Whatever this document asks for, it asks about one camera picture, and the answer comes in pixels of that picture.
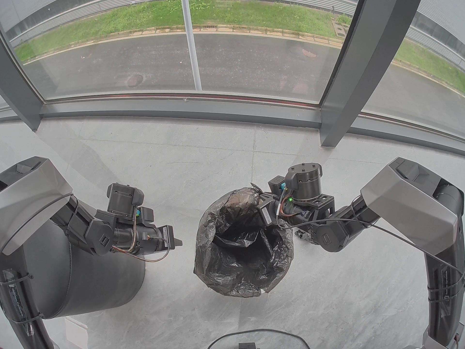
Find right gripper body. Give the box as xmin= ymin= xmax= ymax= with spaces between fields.
xmin=257 ymin=195 xmax=304 ymax=228

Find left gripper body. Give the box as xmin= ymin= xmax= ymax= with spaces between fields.
xmin=113 ymin=225 xmax=175 ymax=256

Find black plastic bag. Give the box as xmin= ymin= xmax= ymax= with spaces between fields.
xmin=194 ymin=182 xmax=295 ymax=298

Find window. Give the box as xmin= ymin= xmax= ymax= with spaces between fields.
xmin=0 ymin=0 xmax=465 ymax=149

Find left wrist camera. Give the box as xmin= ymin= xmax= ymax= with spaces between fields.
xmin=139 ymin=206 xmax=155 ymax=229

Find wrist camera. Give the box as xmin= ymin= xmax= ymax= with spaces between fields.
xmin=268 ymin=175 xmax=287 ymax=198
xmin=139 ymin=206 xmax=155 ymax=229

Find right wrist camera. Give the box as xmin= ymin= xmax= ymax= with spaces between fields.
xmin=268 ymin=175 xmax=287 ymax=198

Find black cable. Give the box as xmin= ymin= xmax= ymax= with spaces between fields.
xmin=206 ymin=330 xmax=306 ymax=349

